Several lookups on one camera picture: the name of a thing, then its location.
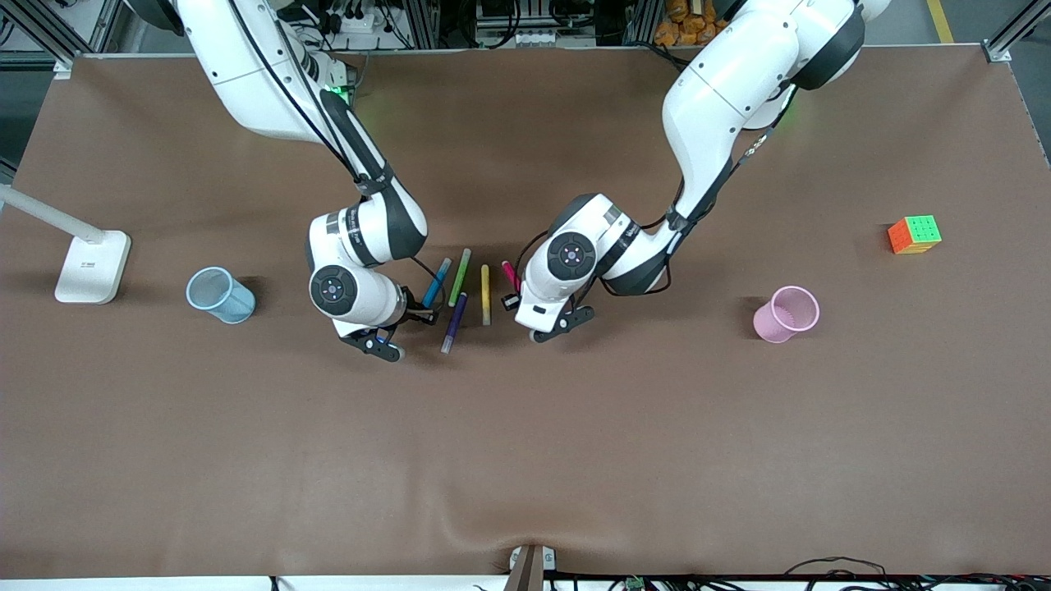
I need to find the blue marker pen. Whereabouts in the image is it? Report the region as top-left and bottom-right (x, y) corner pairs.
(421, 258), (452, 311)

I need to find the purple marker pen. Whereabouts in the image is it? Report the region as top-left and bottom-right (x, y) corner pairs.
(440, 291), (469, 355)

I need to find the green marker pen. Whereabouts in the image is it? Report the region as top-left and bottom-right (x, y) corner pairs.
(447, 248), (473, 309)

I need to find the brown table cover mat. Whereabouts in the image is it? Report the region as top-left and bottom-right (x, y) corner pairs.
(0, 45), (1051, 580)

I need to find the translucent blue plastic cup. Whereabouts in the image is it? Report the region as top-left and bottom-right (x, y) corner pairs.
(186, 267), (257, 325)

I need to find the translucent pink plastic cup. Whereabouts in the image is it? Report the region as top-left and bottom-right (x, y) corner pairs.
(753, 286), (821, 344)

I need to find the white terminal strip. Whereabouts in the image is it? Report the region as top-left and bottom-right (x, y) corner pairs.
(479, 29), (569, 48)

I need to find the white power strip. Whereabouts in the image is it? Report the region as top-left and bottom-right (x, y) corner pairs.
(324, 0), (391, 35)

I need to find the orange snack bag pile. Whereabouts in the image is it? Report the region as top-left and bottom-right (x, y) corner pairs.
(654, 0), (732, 48)

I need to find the multicoloured puzzle cube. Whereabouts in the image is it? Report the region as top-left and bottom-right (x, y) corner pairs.
(887, 215), (943, 255)

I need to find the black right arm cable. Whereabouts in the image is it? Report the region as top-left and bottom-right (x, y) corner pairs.
(226, 0), (444, 325)

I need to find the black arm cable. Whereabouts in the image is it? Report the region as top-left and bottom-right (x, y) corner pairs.
(513, 82), (801, 300)
(226, 0), (444, 325)

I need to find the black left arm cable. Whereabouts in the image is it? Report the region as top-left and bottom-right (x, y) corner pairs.
(513, 82), (801, 300)

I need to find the grey table clamp bracket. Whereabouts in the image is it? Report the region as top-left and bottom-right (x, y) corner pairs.
(505, 543), (557, 591)

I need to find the black cable bundle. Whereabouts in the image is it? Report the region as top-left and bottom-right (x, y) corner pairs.
(784, 557), (1051, 591)

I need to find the aluminium frame profile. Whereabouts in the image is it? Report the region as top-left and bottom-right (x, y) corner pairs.
(0, 0), (124, 79)
(981, 0), (1051, 65)

